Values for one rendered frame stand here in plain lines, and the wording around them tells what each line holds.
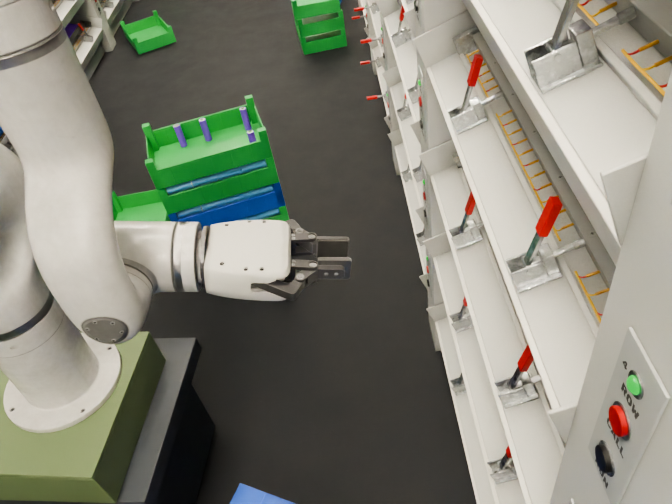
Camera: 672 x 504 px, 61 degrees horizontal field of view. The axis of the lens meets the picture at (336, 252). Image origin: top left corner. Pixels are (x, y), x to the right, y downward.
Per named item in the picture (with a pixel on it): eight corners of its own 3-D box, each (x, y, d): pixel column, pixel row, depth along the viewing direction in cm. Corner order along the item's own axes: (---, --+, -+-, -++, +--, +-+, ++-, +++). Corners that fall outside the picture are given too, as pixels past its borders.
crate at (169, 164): (156, 190, 142) (144, 164, 136) (152, 149, 156) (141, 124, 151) (273, 157, 145) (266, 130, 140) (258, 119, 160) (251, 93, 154)
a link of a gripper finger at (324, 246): (294, 241, 74) (345, 242, 75) (294, 258, 72) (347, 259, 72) (294, 222, 72) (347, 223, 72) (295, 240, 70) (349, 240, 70)
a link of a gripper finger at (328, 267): (294, 275, 70) (349, 275, 70) (294, 294, 67) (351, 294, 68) (295, 255, 68) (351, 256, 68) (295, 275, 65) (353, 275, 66)
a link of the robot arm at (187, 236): (187, 255, 75) (211, 255, 75) (178, 306, 68) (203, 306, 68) (180, 204, 69) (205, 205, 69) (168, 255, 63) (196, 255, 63)
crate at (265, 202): (178, 237, 153) (167, 215, 147) (172, 195, 167) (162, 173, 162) (285, 205, 156) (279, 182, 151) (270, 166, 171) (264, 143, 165)
